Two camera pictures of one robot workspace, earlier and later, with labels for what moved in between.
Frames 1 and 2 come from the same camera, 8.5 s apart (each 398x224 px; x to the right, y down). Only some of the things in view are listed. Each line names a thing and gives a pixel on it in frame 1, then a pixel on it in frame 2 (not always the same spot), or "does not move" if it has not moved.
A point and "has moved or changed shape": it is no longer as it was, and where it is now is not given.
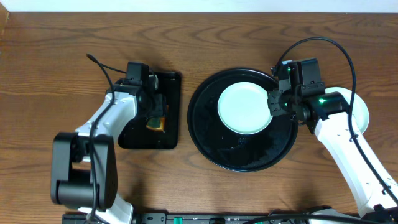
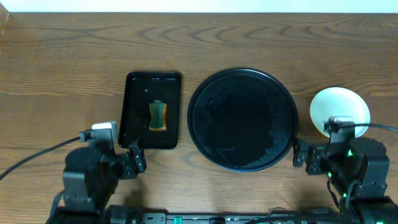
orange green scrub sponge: x=157 y=123 does not move
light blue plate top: x=243 y=108 has moved or changed shape
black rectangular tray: x=136 y=134 does not move
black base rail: x=260 y=218 does not move
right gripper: x=275 y=109 → x=302 y=152
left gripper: x=159 y=108 → x=135 y=163
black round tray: x=225 y=149 does not move
